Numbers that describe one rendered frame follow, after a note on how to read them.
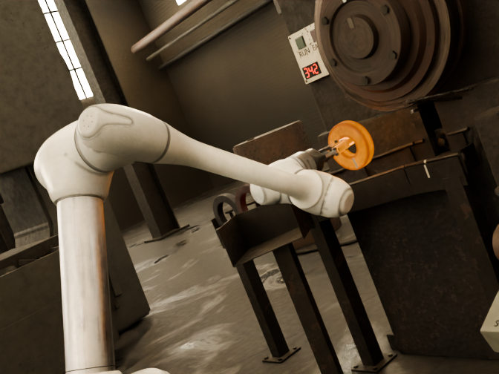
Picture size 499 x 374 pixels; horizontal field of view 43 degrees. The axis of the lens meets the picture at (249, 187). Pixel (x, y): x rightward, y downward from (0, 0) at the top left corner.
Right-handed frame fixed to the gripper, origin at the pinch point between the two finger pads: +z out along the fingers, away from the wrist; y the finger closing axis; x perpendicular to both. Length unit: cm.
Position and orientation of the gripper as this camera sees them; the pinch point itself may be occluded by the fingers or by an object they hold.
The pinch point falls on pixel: (348, 140)
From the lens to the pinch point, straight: 200.5
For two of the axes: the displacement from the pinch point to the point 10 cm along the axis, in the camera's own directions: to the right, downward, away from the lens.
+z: 7.0, -3.9, 6.0
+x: -4.1, -9.1, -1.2
